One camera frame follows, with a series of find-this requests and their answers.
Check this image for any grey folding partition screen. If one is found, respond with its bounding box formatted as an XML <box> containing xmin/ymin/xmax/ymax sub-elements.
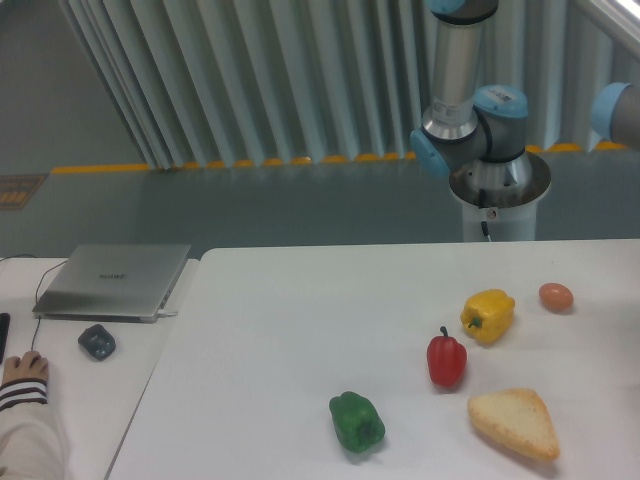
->
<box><xmin>62</xmin><ymin>1</ymin><xmax>639</xmax><ymax>170</ymax></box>

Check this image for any black phone at edge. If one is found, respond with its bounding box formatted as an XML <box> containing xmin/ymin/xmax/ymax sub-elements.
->
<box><xmin>0</xmin><ymin>312</ymin><xmax>11</xmax><ymax>364</ymax></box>

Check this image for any green bell pepper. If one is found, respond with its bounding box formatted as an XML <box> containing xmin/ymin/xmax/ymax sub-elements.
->
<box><xmin>329</xmin><ymin>391</ymin><xmax>386</xmax><ymax>454</ymax></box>

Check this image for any yellow bell pepper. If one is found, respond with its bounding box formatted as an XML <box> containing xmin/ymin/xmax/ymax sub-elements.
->
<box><xmin>460</xmin><ymin>289</ymin><xmax>516</xmax><ymax>345</ymax></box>

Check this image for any dark grey small tray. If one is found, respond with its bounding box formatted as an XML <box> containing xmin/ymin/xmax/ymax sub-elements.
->
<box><xmin>78</xmin><ymin>324</ymin><xmax>117</xmax><ymax>361</ymax></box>

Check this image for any red bell pepper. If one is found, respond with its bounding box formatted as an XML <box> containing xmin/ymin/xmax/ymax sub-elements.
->
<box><xmin>426</xmin><ymin>326</ymin><xmax>468</xmax><ymax>388</ymax></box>

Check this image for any person's hand on mouse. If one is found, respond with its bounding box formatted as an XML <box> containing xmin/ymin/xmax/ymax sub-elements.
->
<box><xmin>1</xmin><ymin>351</ymin><xmax>49</xmax><ymax>386</ymax></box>

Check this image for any brown egg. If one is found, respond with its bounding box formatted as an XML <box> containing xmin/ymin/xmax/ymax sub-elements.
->
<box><xmin>538</xmin><ymin>282</ymin><xmax>574</xmax><ymax>312</ymax></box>

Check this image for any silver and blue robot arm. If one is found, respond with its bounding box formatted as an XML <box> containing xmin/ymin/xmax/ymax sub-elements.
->
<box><xmin>410</xmin><ymin>1</ymin><xmax>639</xmax><ymax>176</ymax></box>

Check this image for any black pedestal cable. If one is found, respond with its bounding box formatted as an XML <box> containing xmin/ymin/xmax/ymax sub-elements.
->
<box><xmin>477</xmin><ymin>187</ymin><xmax>494</xmax><ymax>244</ymax></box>

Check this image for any silver closed laptop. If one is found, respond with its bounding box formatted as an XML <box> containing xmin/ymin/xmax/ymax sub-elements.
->
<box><xmin>33</xmin><ymin>244</ymin><xmax>190</xmax><ymax>323</ymax></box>

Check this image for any triangular toasted bread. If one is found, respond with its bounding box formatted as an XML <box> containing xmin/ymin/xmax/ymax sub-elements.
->
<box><xmin>467</xmin><ymin>388</ymin><xmax>560</xmax><ymax>461</ymax></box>

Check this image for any thin dark mouse cable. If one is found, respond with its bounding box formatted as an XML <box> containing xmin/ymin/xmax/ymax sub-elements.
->
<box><xmin>0</xmin><ymin>255</ymin><xmax>70</xmax><ymax>354</ymax></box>

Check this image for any cream sleeve forearm striped cuff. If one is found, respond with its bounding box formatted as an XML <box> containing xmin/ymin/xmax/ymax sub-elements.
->
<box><xmin>1</xmin><ymin>378</ymin><xmax>65</xmax><ymax>479</ymax></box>

